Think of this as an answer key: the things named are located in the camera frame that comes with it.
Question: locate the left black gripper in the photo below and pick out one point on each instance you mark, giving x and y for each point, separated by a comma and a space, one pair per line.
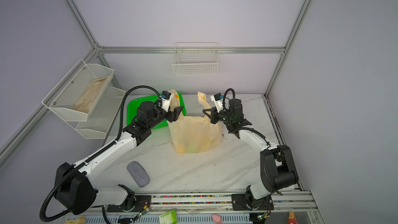
169, 114

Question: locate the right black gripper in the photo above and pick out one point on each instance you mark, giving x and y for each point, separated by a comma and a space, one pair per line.
214, 116

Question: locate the cream banana print plastic bag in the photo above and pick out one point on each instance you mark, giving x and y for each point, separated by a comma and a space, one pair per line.
194, 134

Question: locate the green plastic basket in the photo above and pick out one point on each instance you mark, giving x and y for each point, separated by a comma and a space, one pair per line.
133, 105

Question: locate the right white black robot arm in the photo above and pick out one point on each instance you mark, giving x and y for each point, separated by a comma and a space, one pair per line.
277, 167

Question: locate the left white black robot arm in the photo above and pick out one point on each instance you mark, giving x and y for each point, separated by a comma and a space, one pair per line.
76, 186

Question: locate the grey oval sponge pad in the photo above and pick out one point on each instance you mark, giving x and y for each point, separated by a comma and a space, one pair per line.
138, 173

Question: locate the beige cloth in shelf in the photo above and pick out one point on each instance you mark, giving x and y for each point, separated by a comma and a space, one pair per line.
86, 101

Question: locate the pink small toy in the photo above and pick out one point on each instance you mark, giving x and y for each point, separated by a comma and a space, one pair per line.
216, 219

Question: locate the green small box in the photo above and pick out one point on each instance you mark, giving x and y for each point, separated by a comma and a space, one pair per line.
168, 218

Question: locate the red yellow figurine toy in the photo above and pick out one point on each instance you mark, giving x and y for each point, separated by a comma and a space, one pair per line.
292, 218

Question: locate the beige toy at front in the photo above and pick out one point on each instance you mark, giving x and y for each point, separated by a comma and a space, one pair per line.
80, 220

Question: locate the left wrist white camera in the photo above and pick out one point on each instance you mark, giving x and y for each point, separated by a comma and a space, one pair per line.
165, 100

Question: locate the wrist white camera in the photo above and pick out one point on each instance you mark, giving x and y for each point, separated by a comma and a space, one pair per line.
165, 100
218, 101

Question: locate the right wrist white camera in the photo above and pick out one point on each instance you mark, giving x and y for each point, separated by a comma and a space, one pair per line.
218, 101

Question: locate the white wire wall basket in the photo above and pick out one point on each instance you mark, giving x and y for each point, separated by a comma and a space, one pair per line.
195, 58

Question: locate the lower white mesh wall shelf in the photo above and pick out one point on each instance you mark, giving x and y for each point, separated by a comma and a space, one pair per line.
102, 117

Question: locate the white mesh wall shelf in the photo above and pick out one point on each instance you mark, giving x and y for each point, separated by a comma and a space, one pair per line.
62, 99
102, 117

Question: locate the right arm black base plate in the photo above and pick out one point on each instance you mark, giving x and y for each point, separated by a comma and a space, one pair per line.
244, 202

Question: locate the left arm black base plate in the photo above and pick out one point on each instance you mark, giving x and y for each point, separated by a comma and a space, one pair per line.
133, 204

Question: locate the upper white mesh wall shelf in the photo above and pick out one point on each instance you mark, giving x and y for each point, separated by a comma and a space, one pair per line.
62, 99

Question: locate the aluminium front rail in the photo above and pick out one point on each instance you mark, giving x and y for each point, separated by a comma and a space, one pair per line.
198, 208

